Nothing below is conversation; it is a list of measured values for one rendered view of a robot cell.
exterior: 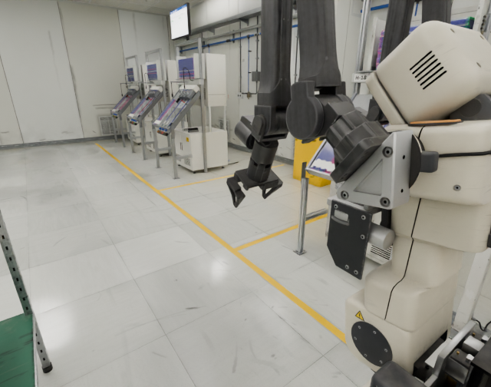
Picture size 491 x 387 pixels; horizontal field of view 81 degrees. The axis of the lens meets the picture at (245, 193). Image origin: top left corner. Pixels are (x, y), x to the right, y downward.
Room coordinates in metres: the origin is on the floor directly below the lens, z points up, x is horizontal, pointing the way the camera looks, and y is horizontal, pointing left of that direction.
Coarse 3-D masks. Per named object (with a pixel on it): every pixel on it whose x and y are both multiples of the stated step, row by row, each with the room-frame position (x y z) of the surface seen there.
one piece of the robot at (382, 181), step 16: (384, 144) 0.41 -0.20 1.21; (400, 144) 0.40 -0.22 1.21; (368, 160) 0.42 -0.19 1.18; (384, 160) 0.40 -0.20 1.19; (400, 160) 0.40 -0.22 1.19; (352, 176) 0.44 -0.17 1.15; (368, 176) 0.42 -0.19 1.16; (384, 176) 0.40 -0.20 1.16; (400, 176) 0.40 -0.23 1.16; (352, 192) 0.44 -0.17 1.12; (368, 192) 0.42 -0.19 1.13; (384, 192) 0.40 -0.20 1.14; (400, 192) 0.40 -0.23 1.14; (384, 208) 0.39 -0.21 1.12
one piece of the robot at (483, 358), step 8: (472, 336) 0.46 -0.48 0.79; (464, 344) 0.44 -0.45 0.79; (472, 344) 0.44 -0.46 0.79; (480, 344) 0.44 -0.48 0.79; (488, 344) 0.43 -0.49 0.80; (472, 352) 0.43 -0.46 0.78; (480, 352) 0.41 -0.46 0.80; (488, 352) 0.41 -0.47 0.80; (472, 360) 0.40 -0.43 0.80; (480, 360) 0.40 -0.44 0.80; (488, 360) 0.40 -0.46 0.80; (472, 368) 0.40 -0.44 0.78; (480, 368) 0.38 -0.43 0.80; (488, 368) 0.38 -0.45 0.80; (472, 376) 0.39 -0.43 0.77; (480, 376) 0.38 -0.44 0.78; (488, 376) 0.38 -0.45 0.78; (456, 384) 0.41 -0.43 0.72; (464, 384) 0.40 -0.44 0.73; (472, 384) 0.39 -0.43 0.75; (480, 384) 0.38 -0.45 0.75; (488, 384) 0.37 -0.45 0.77
